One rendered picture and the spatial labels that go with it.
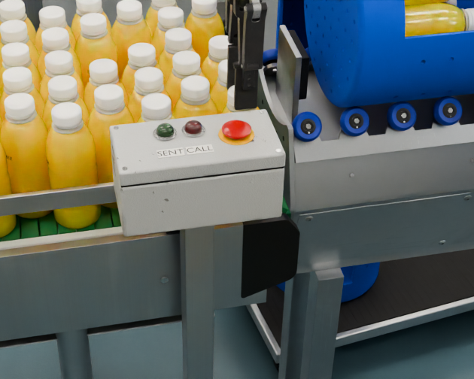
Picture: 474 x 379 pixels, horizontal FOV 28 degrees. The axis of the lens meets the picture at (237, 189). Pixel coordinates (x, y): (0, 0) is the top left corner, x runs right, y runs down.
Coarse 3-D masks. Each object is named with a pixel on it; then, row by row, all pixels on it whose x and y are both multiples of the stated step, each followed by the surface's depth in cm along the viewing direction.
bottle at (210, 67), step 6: (204, 60) 140; (210, 60) 138; (216, 60) 137; (222, 60) 137; (204, 66) 138; (210, 66) 137; (216, 66) 137; (204, 72) 138; (210, 72) 138; (216, 72) 137; (210, 78) 138; (216, 78) 137; (210, 84) 138; (210, 90) 139
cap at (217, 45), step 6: (216, 36) 138; (222, 36) 138; (210, 42) 137; (216, 42) 137; (222, 42) 137; (228, 42) 137; (210, 48) 137; (216, 48) 136; (222, 48) 136; (210, 54) 137; (216, 54) 136; (222, 54) 136
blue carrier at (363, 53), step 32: (320, 0) 145; (352, 0) 130; (384, 0) 128; (320, 32) 147; (352, 32) 132; (384, 32) 129; (320, 64) 149; (352, 64) 133; (384, 64) 132; (416, 64) 133; (448, 64) 135; (352, 96) 137; (384, 96) 138; (416, 96) 141
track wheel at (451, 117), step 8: (448, 96) 144; (440, 104) 144; (448, 104) 144; (456, 104) 144; (440, 112) 144; (448, 112) 144; (456, 112) 144; (440, 120) 144; (448, 120) 144; (456, 120) 144
